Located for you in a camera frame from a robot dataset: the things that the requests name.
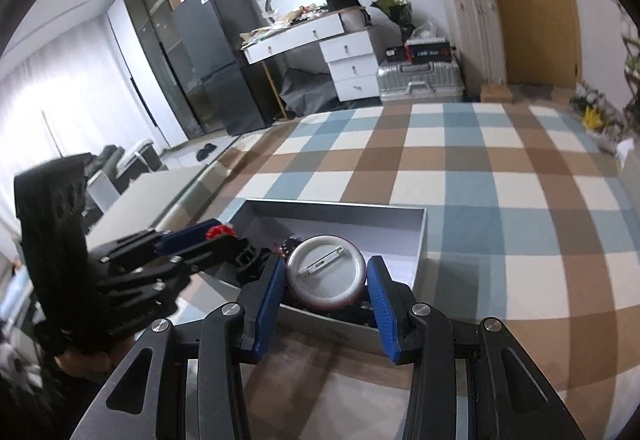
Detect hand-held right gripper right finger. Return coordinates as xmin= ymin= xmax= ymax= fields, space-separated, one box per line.
xmin=366 ymin=255 xmax=588 ymax=440

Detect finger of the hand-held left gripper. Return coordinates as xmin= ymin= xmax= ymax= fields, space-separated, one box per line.
xmin=90 ymin=219 xmax=237 ymax=272
xmin=100 ymin=237 xmax=269 ymax=302

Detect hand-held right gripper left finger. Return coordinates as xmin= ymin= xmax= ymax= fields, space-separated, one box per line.
xmin=70 ymin=254 xmax=288 ymax=440

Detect black beaded bracelet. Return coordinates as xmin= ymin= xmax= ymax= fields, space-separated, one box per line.
xmin=273 ymin=237 xmax=302 ymax=262

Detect round pin badge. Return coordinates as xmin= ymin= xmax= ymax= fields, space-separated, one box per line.
xmin=285 ymin=235 xmax=368 ymax=312

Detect grey cardboard box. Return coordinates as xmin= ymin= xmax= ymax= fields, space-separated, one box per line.
xmin=197 ymin=198 xmax=429 ymax=356

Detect grey mattress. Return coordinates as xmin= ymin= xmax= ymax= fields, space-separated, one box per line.
xmin=87 ymin=140 xmax=246 ymax=241

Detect grey cushions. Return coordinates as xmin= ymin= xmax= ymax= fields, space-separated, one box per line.
xmin=85 ymin=145 xmax=126 ymax=216

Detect white curtain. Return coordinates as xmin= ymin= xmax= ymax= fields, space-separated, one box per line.
xmin=0 ymin=12 xmax=173 ymax=241

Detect plaid blanket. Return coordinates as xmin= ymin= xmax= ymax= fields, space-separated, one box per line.
xmin=75 ymin=102 xmax=640 ymax=440

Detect grey refrigerator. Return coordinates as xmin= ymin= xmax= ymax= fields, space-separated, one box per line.
xmin=172 ymin=0 xmax=266 ymax=137

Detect dark cloth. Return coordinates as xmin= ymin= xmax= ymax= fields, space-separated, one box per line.
xmin=280 ymin=67 xmax=336 ymax=116

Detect dark glass cabinet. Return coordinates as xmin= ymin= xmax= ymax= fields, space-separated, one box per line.
xmin=122 ymin=0 xmax=206 ymax=141

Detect silver suitcase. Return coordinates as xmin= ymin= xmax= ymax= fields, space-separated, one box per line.
xmin=376 ymin=60 xmax=463 ymax=106

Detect white desk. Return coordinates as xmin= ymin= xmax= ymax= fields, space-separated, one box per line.
xmin=242 ymin=7 xmax=371 ymax=64

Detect white drawer unit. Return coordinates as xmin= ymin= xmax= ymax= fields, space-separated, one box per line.
xmin=320 ymin=27 xmax=381 ymax=102

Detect small cardboard box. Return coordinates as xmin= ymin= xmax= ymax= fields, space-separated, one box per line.
xmin=480 ymin=82 xmax=515 ymax=103

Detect black and red box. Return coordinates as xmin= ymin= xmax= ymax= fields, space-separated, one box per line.
xmin=385 ymin=37 xmax=453 ymax=64

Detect white ribbed bucket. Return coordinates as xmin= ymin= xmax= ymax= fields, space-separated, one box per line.
xmin=342 ymin=6 xmax=371 ymax=32

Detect clear plastic bag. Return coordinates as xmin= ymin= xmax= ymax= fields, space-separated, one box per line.
xmin=410 ymin=22 xmax=442 ymax=42

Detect white suitcase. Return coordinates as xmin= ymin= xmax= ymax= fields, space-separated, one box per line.
xmin=444 ymin=0 xmax=507 ymax=88

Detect yellow toy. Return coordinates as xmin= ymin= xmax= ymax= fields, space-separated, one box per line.
xmin=570 ymin=82 xmax=621 ymax=136

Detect dark flower bouquet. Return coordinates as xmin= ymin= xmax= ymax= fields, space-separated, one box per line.
xmin=371 ymin=0 xmax=416 ymax=41

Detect wooden door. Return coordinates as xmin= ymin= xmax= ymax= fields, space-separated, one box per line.
xmin=455 ymin=0 xmax=583 ymax=88

